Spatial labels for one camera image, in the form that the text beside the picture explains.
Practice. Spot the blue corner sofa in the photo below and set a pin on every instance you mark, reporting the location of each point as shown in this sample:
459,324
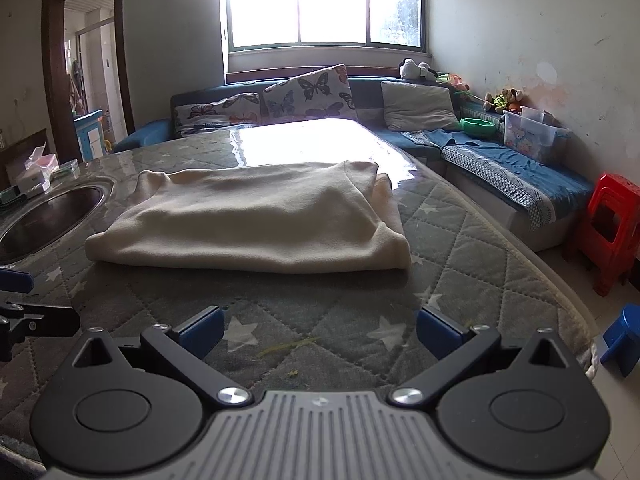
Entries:
536,202

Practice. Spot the grey plain cushion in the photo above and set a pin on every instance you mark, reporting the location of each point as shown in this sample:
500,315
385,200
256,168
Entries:
417,107

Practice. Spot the white pink tissue box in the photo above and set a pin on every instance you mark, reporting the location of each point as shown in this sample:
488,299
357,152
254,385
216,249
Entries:
38,169

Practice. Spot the blue plastic stool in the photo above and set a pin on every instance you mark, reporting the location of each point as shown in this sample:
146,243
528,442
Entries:
622,340

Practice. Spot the cream beige garment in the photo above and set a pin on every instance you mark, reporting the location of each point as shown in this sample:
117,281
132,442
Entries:
301,218

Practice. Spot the dark wood sideboard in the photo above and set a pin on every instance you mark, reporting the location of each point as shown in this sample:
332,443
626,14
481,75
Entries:
12,158

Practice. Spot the brown plush toys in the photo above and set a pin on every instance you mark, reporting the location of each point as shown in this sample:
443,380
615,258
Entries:
506,100

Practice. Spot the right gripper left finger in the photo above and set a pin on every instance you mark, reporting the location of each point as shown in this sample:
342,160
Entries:
128,405

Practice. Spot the blue cloth on sofa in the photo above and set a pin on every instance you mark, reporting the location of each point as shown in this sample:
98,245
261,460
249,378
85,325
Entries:
555,181

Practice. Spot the red plastic stool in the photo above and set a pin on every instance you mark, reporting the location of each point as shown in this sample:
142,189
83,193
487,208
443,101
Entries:
609,233

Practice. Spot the green plastic basin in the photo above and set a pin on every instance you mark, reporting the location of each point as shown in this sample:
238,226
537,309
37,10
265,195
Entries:
478,128

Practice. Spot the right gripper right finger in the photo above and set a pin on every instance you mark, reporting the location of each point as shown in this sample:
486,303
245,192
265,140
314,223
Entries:
514,407

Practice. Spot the green small book stack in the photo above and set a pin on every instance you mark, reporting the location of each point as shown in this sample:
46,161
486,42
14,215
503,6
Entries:
69,169

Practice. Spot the green framed window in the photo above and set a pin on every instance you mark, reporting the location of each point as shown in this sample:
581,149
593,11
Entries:
265,24

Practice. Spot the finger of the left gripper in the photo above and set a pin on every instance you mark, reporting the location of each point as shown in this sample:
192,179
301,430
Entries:
22,321
15,281

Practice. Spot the flat butterfly pillow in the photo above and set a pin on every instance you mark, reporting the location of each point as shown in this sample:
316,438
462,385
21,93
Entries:
240,109

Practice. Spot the round black induction cooktop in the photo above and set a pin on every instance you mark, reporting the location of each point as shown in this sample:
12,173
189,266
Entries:
46,221

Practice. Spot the blue children cabinet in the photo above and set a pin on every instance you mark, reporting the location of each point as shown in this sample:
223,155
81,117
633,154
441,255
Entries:
90,136

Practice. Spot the clear plastic storage box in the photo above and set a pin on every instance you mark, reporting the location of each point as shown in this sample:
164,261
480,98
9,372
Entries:
537,140

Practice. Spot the upright butterfly pillow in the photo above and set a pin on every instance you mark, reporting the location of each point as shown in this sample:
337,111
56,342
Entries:
324,93

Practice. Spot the panda plush toy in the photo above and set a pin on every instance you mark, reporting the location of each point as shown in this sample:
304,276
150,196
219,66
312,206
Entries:
411,70

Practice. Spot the colourful plush toy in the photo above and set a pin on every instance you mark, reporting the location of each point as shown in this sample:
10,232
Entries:
454,82

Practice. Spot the teal black brush tool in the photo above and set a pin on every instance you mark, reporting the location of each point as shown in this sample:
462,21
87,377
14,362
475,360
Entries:
11,196

